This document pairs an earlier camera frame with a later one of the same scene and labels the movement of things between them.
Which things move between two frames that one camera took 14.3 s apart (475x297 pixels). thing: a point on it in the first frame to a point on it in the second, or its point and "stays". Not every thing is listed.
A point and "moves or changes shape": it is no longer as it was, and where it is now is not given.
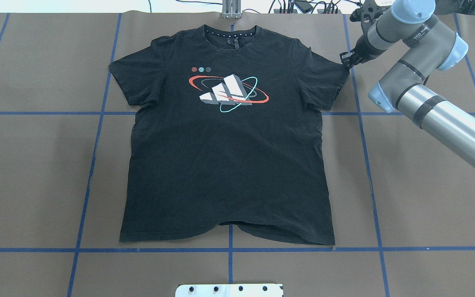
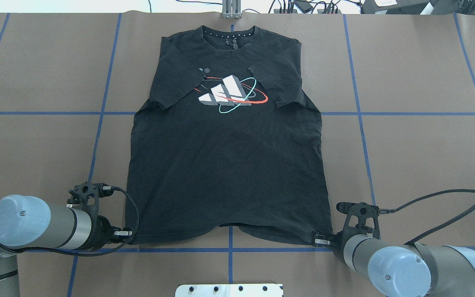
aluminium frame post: [231, 9] stays
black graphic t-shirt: [229, 130] moves or changes shape
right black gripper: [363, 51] to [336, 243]
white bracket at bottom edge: [259, 290] stays
